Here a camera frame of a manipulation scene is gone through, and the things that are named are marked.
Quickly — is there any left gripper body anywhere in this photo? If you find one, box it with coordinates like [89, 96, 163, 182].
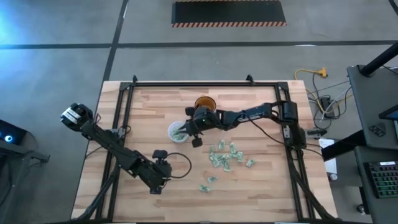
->
[148, 160, 173, 194]

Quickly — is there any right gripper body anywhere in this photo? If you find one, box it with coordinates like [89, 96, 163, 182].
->
[185, 105, 223, 136]

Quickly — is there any black hazard-striped floor mat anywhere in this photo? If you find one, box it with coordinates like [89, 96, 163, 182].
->
[170, 0, 287, 28]

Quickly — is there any small black clamp device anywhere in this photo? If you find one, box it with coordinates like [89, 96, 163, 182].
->
[306, 128, 328, 138]

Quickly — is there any black power strip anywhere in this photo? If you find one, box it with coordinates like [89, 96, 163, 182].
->
[320, 95, 336, 119]

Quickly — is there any black equipment stand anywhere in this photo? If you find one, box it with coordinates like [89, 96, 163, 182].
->
[0, 136, 50, 224]

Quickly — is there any white paper sheet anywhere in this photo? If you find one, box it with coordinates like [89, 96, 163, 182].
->
[317, 138, 338, 175]

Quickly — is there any black diagonal bar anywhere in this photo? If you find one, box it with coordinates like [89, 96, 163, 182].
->
[321, 129, 368, 162]

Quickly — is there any black box with blue light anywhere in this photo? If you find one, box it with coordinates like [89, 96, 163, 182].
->
[0, 119, 27, 146]

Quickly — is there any small black controller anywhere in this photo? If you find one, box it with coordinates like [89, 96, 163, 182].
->
[369, 123, 387, 138]

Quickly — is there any black round pole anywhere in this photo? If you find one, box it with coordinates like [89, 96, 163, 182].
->
[359, 41, 398, 77]

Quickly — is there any blue-screen tablet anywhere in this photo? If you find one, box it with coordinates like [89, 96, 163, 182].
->
[378, 105, 398, 121]

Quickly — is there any backlit computer keyboard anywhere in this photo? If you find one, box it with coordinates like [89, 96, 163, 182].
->
[363, 161, 398, 200]

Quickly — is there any dark grey desk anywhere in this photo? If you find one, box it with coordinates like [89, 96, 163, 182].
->
[353, 145, 398, 224]

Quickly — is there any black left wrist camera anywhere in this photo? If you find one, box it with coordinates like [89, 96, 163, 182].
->
[152, 149, 169, 166]

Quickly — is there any black camera cable loop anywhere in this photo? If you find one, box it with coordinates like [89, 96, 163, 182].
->
[166, 151, 193, 180]

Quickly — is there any black aluminium table frame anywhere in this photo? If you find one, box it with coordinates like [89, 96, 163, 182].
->
[74, 74, 340, 223]

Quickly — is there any yellow extension cord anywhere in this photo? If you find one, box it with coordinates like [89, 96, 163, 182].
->
[294, 67, 329, 103]

